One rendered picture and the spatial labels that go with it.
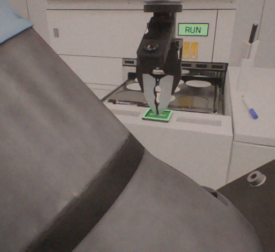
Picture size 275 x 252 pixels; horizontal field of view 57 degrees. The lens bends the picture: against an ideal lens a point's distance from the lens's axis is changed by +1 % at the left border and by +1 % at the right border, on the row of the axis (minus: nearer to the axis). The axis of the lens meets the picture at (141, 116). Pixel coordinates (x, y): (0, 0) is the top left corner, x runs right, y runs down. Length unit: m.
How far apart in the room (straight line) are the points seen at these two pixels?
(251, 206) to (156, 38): 0.31
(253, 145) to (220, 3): 0.68
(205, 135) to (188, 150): 0.05
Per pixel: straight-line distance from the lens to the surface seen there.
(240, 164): 0.51
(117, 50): 1.15
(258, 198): 0.21
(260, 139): 0.49
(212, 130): 0.49
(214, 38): 1.07
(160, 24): 0.47
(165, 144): 0.50
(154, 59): 0.40
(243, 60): 0.72
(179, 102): 0.81
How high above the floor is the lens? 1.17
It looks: 23 degrees down
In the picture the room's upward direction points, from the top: straight up
